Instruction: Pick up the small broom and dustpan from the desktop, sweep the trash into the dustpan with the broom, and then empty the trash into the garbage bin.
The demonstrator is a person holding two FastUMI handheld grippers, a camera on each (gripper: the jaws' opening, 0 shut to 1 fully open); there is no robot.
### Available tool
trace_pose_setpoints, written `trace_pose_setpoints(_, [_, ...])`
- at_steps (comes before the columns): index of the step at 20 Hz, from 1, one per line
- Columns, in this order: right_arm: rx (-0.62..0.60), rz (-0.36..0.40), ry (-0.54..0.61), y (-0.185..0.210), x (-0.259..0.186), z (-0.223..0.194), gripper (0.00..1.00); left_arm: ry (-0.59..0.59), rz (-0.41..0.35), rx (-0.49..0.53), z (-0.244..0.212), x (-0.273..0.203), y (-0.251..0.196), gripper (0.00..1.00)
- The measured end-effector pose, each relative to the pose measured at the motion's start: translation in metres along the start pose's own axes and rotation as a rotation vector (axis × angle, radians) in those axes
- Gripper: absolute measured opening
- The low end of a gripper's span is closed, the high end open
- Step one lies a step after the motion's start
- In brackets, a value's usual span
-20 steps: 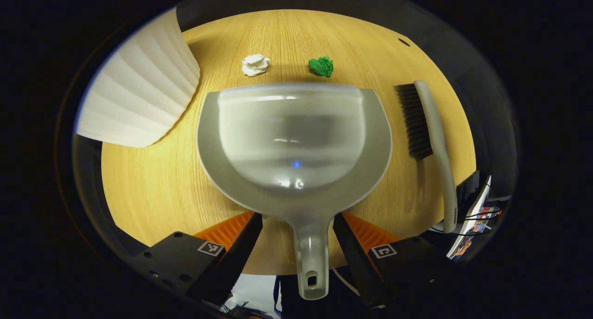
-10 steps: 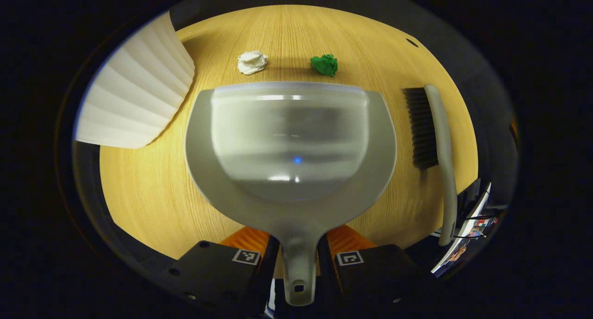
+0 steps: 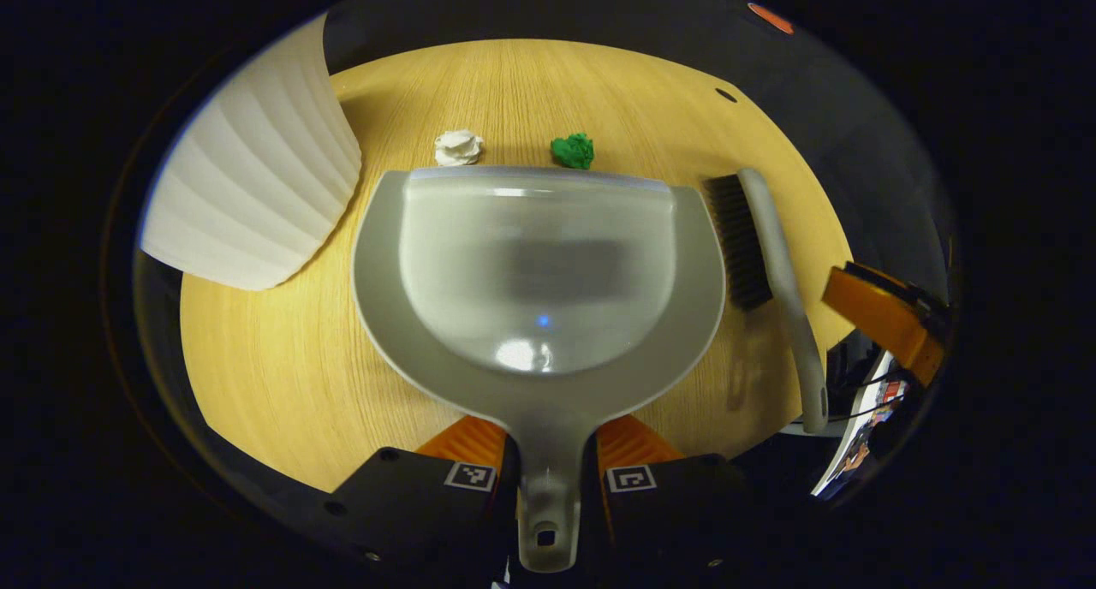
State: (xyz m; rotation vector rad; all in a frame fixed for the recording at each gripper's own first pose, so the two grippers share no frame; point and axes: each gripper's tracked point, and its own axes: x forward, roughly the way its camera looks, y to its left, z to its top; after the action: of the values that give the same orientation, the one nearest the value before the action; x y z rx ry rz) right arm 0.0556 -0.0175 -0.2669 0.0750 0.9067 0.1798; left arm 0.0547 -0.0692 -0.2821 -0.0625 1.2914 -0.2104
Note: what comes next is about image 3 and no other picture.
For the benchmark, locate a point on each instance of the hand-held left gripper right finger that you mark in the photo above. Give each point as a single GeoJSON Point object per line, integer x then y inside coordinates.
{"type": "Point", "coordinates": [676, 520]}

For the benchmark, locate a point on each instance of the white paper ball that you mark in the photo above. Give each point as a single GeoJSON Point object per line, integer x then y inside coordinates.
{"type": "Point", "coordinates": [459, 148]}

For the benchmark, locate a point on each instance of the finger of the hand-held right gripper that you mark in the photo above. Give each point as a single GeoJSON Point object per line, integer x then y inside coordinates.
{"type": "Point", "coordinates": [882, 319]}

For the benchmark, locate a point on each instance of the white ribbed garbage bin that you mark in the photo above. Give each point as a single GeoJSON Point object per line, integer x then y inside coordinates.
{"type": "Point", "coordinates": [257, 187]}

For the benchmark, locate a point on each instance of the white board edge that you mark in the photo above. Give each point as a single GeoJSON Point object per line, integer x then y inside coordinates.
{"type": "Point", "coordinates": [856, 452]}

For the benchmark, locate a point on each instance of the small grey broom black bristles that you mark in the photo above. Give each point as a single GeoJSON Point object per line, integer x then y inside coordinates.
{"type": "Point", "coordinates": [783, 272]}

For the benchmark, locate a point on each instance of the green paper ball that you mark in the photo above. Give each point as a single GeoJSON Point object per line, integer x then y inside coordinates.
{"type": "Point", "coordinates": [572, 151]}

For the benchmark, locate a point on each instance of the grey plastic dustpan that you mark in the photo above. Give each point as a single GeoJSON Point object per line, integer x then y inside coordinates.
{"type": "Point", "coordinates": [548, 383]}

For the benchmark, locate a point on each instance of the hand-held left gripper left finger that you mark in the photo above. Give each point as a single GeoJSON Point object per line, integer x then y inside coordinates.
{"type": "Point", "coordinates": [411, 512]}

